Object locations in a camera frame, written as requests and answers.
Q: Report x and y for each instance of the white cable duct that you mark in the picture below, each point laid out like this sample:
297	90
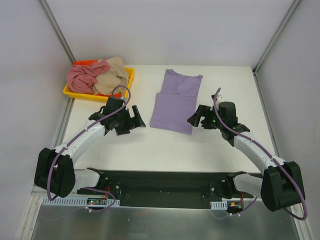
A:
219	205
91	202

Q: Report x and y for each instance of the left aluminium frame post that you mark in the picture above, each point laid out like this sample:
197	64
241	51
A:
56	29

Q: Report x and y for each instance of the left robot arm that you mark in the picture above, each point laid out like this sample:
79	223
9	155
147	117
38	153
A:
75	145

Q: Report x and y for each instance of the right aluminium frame post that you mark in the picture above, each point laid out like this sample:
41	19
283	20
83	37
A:
276	35

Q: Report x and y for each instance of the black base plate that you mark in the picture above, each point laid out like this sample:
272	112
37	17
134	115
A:
155	189

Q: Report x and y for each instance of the right white cable duct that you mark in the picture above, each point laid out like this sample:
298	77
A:
219	205

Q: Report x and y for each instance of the yellow plastic bin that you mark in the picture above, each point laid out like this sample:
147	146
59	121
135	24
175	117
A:
99	96

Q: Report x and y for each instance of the aluminium front rail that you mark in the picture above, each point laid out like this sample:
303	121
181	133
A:
226	185

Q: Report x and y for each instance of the beige t shirt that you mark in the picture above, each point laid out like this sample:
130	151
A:
115	76

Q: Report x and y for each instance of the left white cable duct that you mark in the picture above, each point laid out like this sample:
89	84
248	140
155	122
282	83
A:
91	202

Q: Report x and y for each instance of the pink t shirt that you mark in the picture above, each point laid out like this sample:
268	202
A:
82	78

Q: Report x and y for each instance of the aluminium frame post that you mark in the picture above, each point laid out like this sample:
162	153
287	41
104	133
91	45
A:
56	29
276	35

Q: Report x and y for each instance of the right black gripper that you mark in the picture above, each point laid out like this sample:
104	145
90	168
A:
203	119

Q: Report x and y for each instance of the purple t shirt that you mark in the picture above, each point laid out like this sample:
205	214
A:
176	102

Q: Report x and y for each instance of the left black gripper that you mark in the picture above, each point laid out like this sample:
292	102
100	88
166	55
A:
128	122

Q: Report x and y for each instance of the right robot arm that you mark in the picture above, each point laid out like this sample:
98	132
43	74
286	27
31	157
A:
262	160

